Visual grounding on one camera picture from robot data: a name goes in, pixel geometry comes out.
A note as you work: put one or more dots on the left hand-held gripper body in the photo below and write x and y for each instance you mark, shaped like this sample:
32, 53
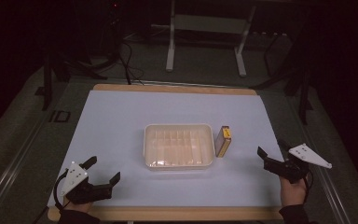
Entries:
74, 179

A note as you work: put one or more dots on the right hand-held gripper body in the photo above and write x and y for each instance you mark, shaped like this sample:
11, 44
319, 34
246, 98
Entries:
295, 169

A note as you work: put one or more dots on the person's right hand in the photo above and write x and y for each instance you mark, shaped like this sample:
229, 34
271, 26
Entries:
292, 193

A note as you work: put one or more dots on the person's left hand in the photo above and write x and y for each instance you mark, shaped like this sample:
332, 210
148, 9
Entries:
77, 207

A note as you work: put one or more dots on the yellow and brown small box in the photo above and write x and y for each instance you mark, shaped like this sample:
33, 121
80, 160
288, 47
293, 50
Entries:
223, 143

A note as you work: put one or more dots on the white table mat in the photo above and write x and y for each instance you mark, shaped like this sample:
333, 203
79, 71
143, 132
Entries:
121, 124

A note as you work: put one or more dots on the black metal stand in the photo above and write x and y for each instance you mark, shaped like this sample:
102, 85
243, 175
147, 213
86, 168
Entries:
304, 99
47, 84

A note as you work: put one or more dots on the white plastic tray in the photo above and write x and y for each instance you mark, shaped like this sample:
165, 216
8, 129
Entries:
178, 146

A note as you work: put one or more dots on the black equipment tower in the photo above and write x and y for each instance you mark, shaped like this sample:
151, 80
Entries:
115, 28

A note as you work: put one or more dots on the white metal stand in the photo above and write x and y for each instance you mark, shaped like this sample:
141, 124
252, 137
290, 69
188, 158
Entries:
170, 46

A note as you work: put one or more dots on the metal floor rail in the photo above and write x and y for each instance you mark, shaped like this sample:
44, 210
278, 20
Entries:
12, 168
332, 193

